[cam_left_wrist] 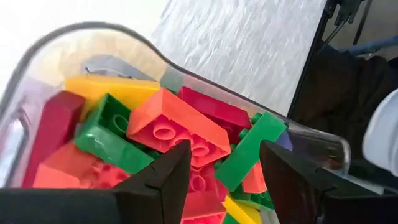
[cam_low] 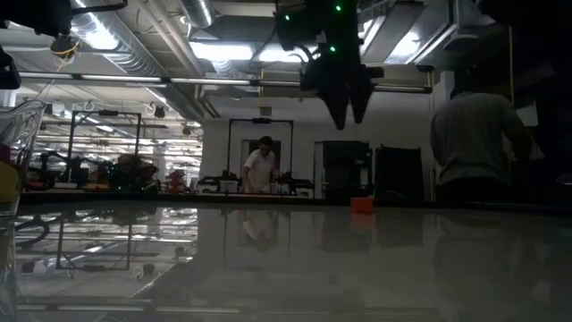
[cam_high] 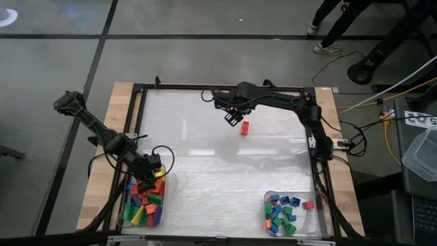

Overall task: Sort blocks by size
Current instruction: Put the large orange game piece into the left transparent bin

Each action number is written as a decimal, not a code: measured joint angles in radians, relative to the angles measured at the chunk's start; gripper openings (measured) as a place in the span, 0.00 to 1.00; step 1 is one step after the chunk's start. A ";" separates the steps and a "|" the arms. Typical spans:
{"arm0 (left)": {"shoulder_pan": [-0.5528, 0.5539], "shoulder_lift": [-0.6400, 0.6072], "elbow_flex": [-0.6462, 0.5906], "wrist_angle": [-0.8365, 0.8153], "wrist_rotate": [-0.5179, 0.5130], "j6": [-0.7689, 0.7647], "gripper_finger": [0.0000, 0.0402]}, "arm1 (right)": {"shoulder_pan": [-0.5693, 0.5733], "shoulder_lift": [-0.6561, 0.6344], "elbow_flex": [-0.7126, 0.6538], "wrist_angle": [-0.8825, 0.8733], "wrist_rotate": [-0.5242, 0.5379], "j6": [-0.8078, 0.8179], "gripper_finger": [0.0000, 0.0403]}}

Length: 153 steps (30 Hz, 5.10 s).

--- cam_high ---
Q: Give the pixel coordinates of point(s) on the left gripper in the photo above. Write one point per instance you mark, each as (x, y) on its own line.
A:
(143, 167)

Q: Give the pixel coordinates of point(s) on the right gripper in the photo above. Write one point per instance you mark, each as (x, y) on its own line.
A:
(239, 97)

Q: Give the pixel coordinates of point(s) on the long red toy block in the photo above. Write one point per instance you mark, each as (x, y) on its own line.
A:
(151, 218)
(134, 189)

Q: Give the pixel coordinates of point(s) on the long purple toy block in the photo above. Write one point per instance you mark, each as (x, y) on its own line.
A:
(158, 216)
(136, 200)

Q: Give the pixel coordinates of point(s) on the long green block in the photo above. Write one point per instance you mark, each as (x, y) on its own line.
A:
(128, 211)

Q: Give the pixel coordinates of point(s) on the long yellow toy block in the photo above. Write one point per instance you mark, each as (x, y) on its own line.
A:
(138, 216)

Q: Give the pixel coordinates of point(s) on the small blue toy block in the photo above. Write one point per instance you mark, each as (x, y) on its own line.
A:
(274, 215)
(292, 218)
(285, 200)
(274, 228)
(295, 201)
(278, 208)
(274, 198)

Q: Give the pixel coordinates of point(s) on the small orange toy block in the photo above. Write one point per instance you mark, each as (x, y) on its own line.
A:
(268, 223)

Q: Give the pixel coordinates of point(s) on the small red toy block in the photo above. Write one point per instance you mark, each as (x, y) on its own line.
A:
(309, 205)

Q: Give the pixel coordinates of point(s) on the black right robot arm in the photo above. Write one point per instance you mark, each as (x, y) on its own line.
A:
(307, 112)

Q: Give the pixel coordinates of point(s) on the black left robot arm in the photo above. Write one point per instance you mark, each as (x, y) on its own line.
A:
(95, 126)

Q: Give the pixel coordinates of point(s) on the clear plastic bin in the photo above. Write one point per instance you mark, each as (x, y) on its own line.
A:
(317, 222)
(123, 223)

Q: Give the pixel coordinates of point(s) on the small white tag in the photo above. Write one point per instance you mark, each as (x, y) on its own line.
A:
(335, 91)

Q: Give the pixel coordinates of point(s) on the black crossbar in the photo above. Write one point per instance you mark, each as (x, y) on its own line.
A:
(51, 239)

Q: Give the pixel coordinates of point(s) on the person's shoe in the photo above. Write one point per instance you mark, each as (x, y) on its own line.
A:
(327, 49)
(312, 29)

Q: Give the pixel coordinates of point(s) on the black chair base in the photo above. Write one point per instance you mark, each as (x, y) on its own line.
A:
(12, 152)

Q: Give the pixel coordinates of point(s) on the person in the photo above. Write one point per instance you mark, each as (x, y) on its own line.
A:
(341, 24)

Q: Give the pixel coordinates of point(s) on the power strip with plugs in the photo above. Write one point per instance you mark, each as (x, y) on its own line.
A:
(385, 116)

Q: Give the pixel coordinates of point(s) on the black floor stand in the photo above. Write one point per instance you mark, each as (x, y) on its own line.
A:
(392, 37)

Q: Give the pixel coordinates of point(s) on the white paper label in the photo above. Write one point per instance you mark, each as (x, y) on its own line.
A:
(418, 119)

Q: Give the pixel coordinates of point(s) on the dark grey cart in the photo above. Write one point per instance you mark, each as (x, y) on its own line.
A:
(404, 191)

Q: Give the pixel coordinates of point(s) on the black stand foot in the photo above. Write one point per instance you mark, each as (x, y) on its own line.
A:
(423, 100)

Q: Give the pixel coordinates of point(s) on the clear plastic storage tub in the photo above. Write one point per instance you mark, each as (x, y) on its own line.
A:
(421, 157)

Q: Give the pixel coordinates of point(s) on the white floor disc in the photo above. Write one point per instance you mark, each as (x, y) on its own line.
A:
(14, 20)

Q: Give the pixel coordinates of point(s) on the black keyboard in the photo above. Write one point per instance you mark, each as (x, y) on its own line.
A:
(426, 218)

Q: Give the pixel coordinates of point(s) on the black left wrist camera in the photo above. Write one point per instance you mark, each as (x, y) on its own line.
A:
(153, 160)

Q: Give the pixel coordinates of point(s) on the black metal table frame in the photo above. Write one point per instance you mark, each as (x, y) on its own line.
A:
(187, 86)

